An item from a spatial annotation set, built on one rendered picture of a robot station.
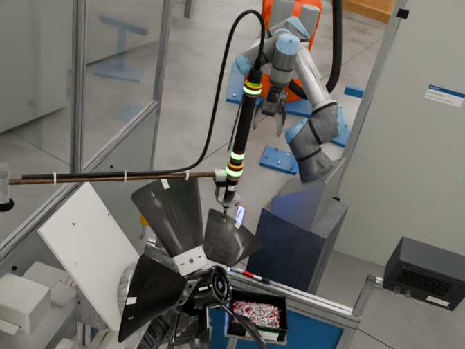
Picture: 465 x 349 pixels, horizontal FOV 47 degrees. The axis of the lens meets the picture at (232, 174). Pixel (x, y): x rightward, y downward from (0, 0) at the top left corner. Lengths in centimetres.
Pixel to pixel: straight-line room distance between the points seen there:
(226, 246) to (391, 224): 203
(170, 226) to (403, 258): 81
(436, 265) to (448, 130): 149
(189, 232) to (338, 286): 209
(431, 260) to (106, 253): 108
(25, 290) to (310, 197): 110
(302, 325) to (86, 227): 105
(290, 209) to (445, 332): 171
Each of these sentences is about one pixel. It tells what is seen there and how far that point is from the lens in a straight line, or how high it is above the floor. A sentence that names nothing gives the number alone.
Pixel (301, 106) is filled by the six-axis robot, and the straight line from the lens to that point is 557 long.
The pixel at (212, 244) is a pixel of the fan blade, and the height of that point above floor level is 119.
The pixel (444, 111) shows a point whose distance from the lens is 329.
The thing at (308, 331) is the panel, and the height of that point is 68.
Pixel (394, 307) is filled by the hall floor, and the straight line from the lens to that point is 364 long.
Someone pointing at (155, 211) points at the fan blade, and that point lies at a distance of 161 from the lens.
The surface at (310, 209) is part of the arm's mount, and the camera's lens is 221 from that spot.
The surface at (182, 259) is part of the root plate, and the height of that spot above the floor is 125.
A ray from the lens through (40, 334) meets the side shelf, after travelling 194.
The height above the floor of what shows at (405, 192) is 61.
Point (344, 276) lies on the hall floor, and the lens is 368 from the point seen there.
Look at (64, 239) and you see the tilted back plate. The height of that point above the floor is 131.
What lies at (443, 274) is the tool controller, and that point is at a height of 123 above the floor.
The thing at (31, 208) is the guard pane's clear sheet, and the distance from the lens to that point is 209.
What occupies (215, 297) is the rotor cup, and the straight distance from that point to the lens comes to 158.
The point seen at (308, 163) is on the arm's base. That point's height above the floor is 124.
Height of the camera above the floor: 237
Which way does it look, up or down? 33 degrees down
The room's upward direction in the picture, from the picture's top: 12 degrees clockwise
